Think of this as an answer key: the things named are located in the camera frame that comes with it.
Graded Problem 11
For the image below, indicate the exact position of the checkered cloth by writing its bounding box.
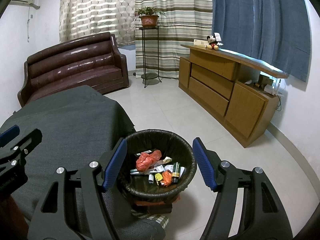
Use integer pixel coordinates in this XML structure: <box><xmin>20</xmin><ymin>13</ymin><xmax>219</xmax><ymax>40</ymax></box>
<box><xmin>130</xmin><ymin>209</ymin><xmax>170</xmax><ymax>229</ymax></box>

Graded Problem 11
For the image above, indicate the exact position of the striped curtain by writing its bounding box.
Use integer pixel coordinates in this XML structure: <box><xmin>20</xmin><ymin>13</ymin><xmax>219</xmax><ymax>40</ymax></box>
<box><xmin>135</xmin><ymin>0</ymin><xmax>213</xmax><ymax>80</ymax></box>

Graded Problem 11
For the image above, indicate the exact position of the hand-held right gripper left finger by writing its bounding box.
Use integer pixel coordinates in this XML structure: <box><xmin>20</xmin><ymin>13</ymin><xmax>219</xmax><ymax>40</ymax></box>
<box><xmin>27</xmin><ymin>137</ymin><xmax>128</xmax><ymax>240</ymax></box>

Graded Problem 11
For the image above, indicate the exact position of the small dark box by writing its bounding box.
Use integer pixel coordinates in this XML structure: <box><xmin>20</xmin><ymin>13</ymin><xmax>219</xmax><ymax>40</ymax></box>
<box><xmin>259</xmin><ymin>76</ymin><xmax>273</xmax><ymax>89</ymax></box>

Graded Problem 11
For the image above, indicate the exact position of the red plastic bag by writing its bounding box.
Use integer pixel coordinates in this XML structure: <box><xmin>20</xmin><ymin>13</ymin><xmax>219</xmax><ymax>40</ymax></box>
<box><xmin>136</xmin><ymin>150</ymin><xmax>162</xmax><ymax>172</ymax></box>

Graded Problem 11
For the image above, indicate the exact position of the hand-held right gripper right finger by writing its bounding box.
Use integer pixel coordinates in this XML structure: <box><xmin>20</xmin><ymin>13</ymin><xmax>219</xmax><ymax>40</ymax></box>
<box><xmin>192</xmin><ymin>137</ymin><xmax>295</xmax><ymax>240</ymax></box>

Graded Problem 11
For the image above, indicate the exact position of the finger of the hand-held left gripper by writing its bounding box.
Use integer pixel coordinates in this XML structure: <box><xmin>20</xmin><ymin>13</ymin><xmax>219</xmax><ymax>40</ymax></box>
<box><xmin>7</xmin><ymin>129</ymin><xmax>42</xmax><ymax>157</ymax></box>
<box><xmin>0</xmin><ymin>125</ymin><xmax>20</xmax><ymax>148</ymax></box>

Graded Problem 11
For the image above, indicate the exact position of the brown leather sofa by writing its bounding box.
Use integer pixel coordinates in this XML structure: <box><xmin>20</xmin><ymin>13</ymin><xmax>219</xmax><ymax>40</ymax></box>
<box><xmin>17</xmin><ymin>32</ymin><xmax>130</xmax><ymax>107</ymax></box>

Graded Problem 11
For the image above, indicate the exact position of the mouse plush toy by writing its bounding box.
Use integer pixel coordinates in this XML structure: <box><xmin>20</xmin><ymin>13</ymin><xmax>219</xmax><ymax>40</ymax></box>
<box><xmin>205</xmin><ymin>33</ymin><xmax>224</xmax><ymax>50</ymax></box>

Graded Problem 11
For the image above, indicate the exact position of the green bottle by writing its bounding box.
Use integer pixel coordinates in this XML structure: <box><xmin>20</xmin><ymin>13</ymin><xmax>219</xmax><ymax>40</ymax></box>
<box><xmin>171</xmin><ymin>162</ymin><xmax>182</xmax><ymax>183</ymax></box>

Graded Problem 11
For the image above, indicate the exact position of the potted plant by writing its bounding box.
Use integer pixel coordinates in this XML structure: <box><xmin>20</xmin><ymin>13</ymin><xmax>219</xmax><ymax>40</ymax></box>
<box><xmin>134</xmin><ymin>6</ymin><xmax>167</xmax><ymax>27</ymax></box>

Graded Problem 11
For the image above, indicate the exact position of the beige patterned curtain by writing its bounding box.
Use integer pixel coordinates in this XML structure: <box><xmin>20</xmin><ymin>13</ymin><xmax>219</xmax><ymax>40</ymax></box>
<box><xmin>59</xmin><ymin>0</ymin><xmax>137</xmax><ymax>47</ymax></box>

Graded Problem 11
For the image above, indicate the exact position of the red brown box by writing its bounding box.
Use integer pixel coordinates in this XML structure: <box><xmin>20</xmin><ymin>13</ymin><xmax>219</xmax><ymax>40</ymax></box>
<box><xmin>131</xmin><ymin>192</ymin><xmax>181</xmax><ymax>215</ymax></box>

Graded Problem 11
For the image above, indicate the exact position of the orange plastic bag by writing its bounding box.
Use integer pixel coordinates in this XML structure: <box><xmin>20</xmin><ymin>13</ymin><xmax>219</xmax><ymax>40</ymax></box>
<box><xmin>161</xmin><ymin>170</ymin><xmax>173</xmax><ymax>187</ymax></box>

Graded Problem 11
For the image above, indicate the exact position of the wall cable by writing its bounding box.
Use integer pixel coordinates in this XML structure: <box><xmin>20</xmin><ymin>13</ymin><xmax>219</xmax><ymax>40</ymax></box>
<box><xmin>26</xmin><ymin>7</ymin><xmax>34</xmax><ymax>43</ymax></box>

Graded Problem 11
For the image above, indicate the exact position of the long white printed wrapper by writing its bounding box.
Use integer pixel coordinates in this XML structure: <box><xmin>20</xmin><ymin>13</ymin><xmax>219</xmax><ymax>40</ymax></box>
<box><xmin>144</xmin><ymin>164</ymin><xmax>175</xmax><ymax>175</ymax></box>

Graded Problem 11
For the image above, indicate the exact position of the black bin with liner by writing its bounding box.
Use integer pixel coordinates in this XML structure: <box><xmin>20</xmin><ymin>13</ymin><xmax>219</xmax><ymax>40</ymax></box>
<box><xmin>122</xmin><ymin>129</ymin><xmax>197</xmax><ymax>198</ymax></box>

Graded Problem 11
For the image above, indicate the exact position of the blue curtain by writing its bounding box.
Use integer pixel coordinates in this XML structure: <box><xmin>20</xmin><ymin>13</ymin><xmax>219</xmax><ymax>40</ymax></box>
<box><xmin>211</xmin><ymin>0</ymin><xmax>313</xmax><ymax>82</ymax></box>

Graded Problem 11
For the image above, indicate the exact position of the black metal plant stand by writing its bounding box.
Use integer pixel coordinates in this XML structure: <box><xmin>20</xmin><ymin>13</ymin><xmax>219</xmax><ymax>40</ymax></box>
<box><xmin>139</xmin><ymin>26</ymin><xmax>162</xmax><ymax>88</ymax></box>

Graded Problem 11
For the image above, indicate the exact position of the white router device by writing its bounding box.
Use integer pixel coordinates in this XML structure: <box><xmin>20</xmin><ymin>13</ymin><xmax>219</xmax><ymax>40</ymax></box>
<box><xmin>265</xmin><ymin>79</ymin><xmax>285</xmax><ymax>98</ymax></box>

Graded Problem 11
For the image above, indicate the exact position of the wooden cabinet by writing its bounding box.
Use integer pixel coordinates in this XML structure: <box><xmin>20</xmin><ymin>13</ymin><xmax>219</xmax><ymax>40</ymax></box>
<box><xmin>178</xmin><ymin>44</ymin><xmax>289</xmax><ymax>148</ymax></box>

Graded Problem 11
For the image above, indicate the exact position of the long dark brown box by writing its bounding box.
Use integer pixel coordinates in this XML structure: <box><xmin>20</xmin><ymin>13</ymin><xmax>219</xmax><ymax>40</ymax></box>
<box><xmin>135</xmin><ymin>149</ymin><xmax>160</xmax><ymax>157</ymax></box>

